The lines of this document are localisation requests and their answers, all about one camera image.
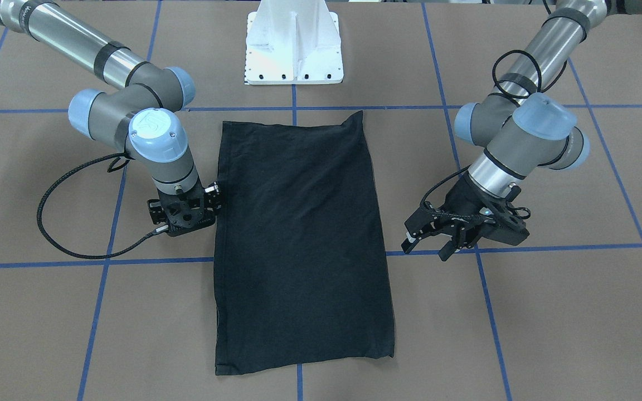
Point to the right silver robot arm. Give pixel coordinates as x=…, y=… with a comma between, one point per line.
x=138, y=120

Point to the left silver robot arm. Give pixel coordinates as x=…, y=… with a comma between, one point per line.
x=519, y=128

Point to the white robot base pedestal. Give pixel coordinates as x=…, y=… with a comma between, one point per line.
x=293, y=43

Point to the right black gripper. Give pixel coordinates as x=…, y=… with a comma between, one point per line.
x=213, y=199

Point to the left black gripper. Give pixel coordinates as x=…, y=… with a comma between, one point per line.
x=462, y=201

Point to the black graphic t-shirt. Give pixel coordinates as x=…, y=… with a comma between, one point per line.
x=300, y=271

